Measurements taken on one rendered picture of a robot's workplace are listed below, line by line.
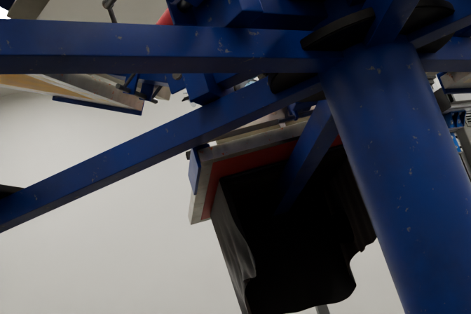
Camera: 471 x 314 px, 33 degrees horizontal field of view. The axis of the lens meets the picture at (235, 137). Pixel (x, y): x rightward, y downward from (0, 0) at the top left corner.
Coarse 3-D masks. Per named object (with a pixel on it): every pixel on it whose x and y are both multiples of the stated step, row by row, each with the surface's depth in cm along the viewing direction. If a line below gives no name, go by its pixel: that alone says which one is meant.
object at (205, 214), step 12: (288, 144) 229; (240, 156) 226; (252, 156) 230; (264, 156) 234; (276, 156) 238; (288, 156) 242; (216, 168) 230; (228, 168) 234; (240, 168) 238; (252, 168) 242; (216, 180) 243; (204, 204) 268; (204, 216) 285
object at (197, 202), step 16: (288, 128) 224; (224, 144) 221; (240, 144) 222; (256, 144) 222; (272, 144) 224; (208, 160) 219; (208, 176) 235; (192, 192) 258; (192, 208) 271; (192, 224) 293
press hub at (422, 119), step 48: (336, 0) 153; (432, 0) 145; (336, 48) 150; (384, 48) 150; (432, 48) 167; (336, 96) 153; (384, 96) 147; (432, 96) 151; (384, 144) 145; (432, 144) 145; (384, 192) 145; (432, 192) 141; (384, 240) 146; (432, 240) 139; (432, 288) 138
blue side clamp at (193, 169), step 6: (204, 144) 221; (192, 150) 221; (192, 156) 225; (192, 162) 228; (198, 162) 219; (192, 168) 232; (198, 168) 220; (192, 174) 236; (198, 174) 225; (192, 180) 240; (198, 180) 231; (192, 186) 244
